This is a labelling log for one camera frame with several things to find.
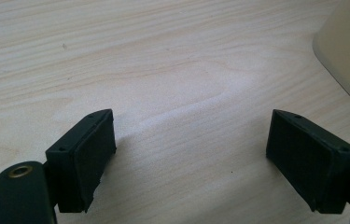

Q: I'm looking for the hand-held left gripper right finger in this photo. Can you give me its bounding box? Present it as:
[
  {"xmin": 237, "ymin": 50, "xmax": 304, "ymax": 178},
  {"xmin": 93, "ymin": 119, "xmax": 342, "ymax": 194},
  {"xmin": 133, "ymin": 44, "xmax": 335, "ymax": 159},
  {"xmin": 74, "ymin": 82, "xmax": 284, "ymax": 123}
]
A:
[{"xmin": 265, "ymin": 108, "xmax": 350, "ymax": 215}]

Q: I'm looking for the cream plastic container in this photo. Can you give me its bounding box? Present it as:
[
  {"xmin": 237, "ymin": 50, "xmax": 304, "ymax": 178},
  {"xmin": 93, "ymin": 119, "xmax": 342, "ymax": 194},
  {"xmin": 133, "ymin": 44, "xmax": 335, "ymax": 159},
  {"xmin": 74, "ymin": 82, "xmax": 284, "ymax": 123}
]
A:
[{"xmin": 312, "ymin": 0, "xmax": 350, "ymax": 120}]

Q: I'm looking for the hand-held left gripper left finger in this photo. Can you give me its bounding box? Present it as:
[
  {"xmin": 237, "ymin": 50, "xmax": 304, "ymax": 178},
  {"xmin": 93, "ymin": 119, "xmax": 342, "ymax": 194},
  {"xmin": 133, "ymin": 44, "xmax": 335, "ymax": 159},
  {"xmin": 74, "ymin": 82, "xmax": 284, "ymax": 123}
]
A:
[{"xmin": 45, "ymin": 108, "xmax": 118, "ymax": 214}]

